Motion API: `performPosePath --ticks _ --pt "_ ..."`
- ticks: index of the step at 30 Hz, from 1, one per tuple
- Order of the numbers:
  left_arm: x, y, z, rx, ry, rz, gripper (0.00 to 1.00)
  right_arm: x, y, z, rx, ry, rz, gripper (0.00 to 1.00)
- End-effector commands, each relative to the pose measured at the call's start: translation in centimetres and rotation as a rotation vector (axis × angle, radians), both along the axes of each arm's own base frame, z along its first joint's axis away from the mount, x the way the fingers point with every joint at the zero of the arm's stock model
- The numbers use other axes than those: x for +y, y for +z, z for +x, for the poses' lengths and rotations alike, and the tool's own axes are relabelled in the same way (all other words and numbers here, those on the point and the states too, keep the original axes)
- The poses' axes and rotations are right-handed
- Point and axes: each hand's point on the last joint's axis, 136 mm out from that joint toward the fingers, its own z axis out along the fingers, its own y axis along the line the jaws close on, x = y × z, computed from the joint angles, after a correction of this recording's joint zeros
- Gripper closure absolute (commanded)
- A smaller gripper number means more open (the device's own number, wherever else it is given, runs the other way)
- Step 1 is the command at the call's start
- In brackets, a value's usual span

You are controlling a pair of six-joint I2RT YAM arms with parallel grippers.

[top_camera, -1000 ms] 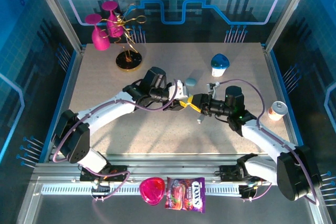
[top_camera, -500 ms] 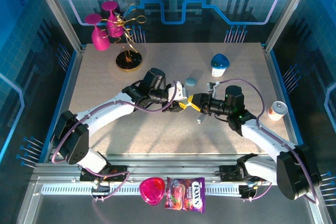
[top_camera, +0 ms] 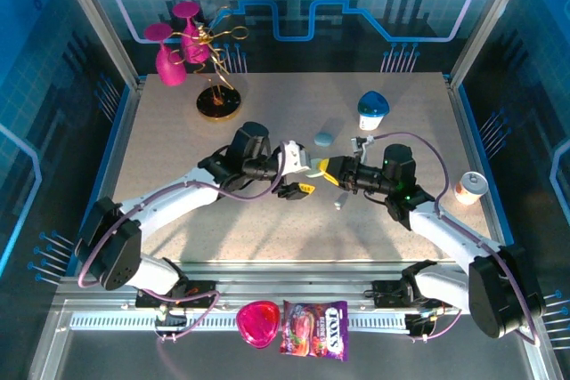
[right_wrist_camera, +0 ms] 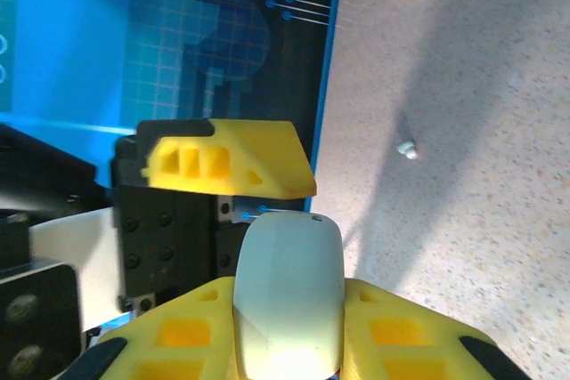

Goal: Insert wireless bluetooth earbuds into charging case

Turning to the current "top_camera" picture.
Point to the pink plastic bowl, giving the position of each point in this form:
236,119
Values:
258,324

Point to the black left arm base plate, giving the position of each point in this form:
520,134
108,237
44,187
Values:
205,300

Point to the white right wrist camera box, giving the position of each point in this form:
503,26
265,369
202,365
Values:
358,145

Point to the purple candy bag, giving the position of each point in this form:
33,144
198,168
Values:
314,331

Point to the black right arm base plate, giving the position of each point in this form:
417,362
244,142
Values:
385,295

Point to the white cup with blue lid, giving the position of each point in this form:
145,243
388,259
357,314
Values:
373,104

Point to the pink wine glass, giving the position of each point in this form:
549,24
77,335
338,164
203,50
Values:
194,48
171,68

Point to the orange drink can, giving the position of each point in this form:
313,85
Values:
469,188

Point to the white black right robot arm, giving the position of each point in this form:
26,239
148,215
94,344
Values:
445,233

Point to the blue earbuds charging case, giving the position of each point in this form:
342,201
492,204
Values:
323,139

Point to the black connector box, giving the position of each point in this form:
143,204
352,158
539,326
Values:
171,321
418,322

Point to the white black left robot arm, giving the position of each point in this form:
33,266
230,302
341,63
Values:
178,202

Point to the aluminium frame rail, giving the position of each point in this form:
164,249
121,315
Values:
289,286

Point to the aluminium frame post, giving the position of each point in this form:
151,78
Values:
492,10
95,10

